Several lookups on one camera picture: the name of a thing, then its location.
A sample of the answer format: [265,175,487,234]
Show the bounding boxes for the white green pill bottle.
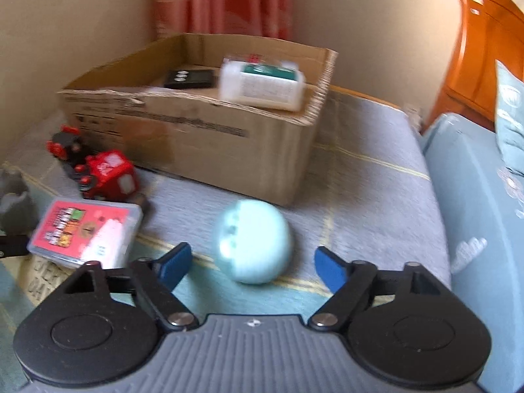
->
[217,55,306,112]

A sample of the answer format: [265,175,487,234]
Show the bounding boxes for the orange wooden headboard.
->
[423,0,524,132]

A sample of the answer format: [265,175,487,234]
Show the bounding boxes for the black red toy train car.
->
[46,125,97,173]

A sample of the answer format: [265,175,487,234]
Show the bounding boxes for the grey toy elephant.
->
[0,165,38,235]

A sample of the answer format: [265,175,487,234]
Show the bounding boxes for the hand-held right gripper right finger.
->
[307,246,443,331]

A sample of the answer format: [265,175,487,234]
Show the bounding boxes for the cardboard box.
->
[57,32,339,208]

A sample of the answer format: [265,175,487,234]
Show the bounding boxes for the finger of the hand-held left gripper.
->
[0,235,33,260]

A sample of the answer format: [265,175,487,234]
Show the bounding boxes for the pink patterned curtain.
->
[153,0,294,42]

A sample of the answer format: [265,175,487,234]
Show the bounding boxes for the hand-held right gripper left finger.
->
[66,242,201,331]

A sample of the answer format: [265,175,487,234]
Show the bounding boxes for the black digital timer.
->
[162,68,216,90]

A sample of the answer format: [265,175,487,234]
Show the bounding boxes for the light blue floral pillow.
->
[494,59,524,178]

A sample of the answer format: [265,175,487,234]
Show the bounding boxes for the pink card box clear case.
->
[26,199,144,270]

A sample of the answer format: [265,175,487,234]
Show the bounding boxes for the bed with blue floral sheet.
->
[421,112,524,393]

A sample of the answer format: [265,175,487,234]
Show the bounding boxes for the light blue round ball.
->
[213,199,294,286]

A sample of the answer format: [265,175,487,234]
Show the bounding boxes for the red toy train engine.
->
[77,150,142,202]

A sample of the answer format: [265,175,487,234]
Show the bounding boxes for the checked blue grey tablecloth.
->
[0,85,452,382]

